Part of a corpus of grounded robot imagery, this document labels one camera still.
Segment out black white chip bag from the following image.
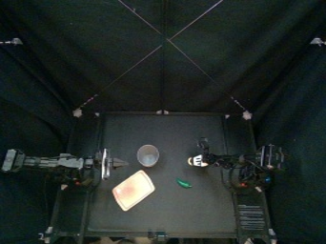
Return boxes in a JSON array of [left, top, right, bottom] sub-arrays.
[[188, 153, 210, 168]]

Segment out pink rectangular plate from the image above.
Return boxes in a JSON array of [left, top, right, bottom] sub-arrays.
[[111, 169, 157, 213]]

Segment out grey plastic cup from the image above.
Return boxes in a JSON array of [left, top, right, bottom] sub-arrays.
[[135, 144, 161, 169]]

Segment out green toy chili pepper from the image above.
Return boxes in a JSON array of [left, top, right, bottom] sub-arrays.
[[177, 177, 194, 190]]

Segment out white text label sticker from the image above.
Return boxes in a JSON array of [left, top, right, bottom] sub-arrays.
[[237, 204, 268, 233]]

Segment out black table edge clamp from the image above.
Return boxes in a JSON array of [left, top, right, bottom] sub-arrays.
[[147, 231, 171, 243]]

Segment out black cloth backdrop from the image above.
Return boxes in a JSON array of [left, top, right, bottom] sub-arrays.
[[0, 0, 326, 244]]

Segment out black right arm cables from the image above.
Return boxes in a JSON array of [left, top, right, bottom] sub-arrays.
[[221, 158, 260, 194]]

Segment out thin diagonal frame wire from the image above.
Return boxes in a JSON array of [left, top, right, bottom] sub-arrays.
[[82, 0, 226, 108], [118, 0, 248, 112]]

